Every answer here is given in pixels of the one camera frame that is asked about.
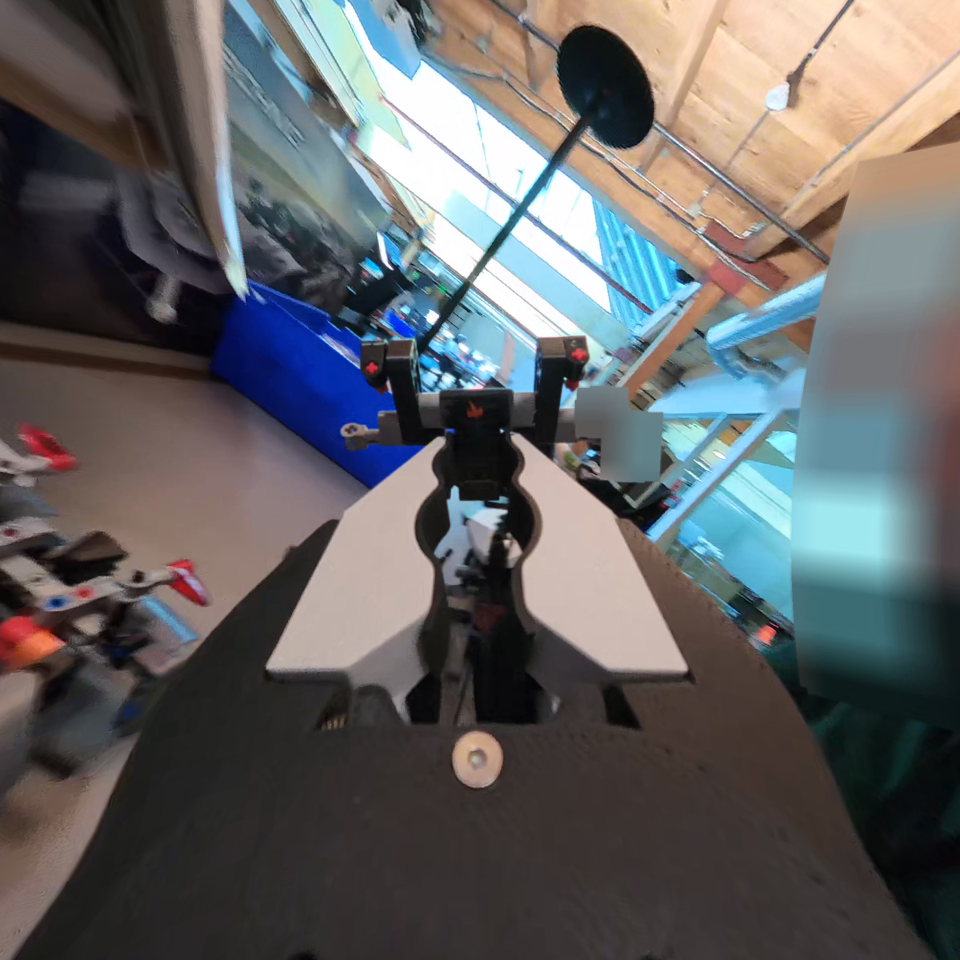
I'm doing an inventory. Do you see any lego instruction booklet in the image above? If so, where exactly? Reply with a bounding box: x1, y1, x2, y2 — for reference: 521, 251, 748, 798
97, 0, 252, 300

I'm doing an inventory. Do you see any flame print lego assembly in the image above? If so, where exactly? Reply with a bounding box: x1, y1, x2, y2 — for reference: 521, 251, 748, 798
341, 336, 594, 502

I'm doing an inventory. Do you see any lego set box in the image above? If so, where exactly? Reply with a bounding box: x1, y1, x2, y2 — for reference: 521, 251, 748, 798
221, 0, 391, 320

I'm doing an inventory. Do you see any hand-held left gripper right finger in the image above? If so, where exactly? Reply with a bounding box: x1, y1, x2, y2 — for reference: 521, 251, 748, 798
508, 435, 691, 723

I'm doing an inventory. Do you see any blue plastic bin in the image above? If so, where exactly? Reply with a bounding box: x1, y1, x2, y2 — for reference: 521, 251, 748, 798
210, 281, 425, 490

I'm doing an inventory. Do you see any lego car chassis model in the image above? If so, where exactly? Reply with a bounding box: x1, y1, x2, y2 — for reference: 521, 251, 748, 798
0, 423, 215, 785

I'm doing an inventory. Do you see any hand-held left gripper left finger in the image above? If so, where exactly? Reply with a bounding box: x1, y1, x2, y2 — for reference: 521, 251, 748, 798
264, 437, 455, 725

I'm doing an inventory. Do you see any black pole stand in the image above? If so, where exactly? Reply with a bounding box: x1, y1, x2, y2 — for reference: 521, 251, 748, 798
416, 24, 655, 355

